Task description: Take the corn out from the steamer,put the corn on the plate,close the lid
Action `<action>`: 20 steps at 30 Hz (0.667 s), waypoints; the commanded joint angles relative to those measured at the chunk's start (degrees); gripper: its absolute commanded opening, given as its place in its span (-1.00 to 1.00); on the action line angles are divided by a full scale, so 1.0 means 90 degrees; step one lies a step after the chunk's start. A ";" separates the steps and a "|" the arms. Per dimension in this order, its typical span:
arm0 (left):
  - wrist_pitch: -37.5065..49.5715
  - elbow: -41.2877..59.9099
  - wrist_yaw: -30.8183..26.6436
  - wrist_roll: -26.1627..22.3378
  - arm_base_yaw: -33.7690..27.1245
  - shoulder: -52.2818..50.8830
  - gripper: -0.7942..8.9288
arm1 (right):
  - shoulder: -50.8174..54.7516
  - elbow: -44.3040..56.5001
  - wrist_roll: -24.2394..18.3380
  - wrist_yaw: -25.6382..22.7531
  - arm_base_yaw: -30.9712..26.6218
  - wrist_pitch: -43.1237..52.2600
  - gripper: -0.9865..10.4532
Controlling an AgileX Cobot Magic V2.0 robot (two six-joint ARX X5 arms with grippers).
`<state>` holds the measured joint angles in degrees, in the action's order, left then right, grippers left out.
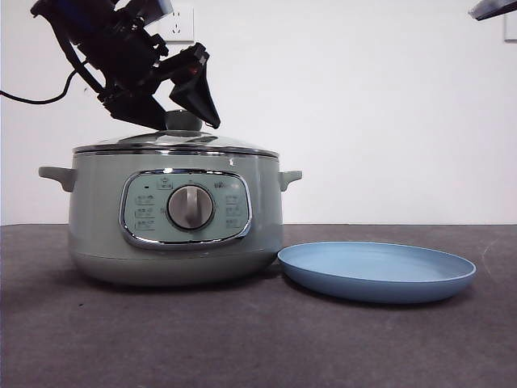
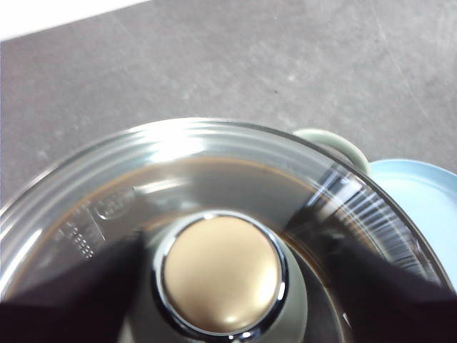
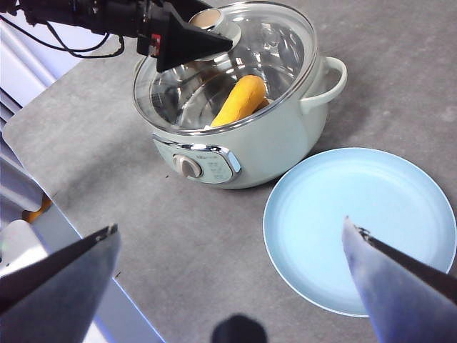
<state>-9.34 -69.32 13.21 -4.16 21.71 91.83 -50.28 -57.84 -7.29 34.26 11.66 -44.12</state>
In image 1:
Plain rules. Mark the blue round plate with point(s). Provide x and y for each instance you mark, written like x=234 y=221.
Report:
x=375 y=271

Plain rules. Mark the white wall power socket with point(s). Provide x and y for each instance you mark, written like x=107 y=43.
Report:
x=183 y=25

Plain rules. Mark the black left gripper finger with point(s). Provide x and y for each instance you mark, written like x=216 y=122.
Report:
x=196 y=95
x=135 y=109

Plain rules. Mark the pale green electric steamer pot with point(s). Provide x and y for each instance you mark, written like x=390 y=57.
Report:
x=101 y=226

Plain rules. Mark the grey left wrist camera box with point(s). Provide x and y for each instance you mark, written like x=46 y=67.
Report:
x=165 y=8

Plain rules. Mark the white wall switch plate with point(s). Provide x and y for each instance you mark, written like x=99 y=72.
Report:
x=511 y=31

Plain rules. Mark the glass lid with green knob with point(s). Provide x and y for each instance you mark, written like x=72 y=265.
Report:
x=226 y=143

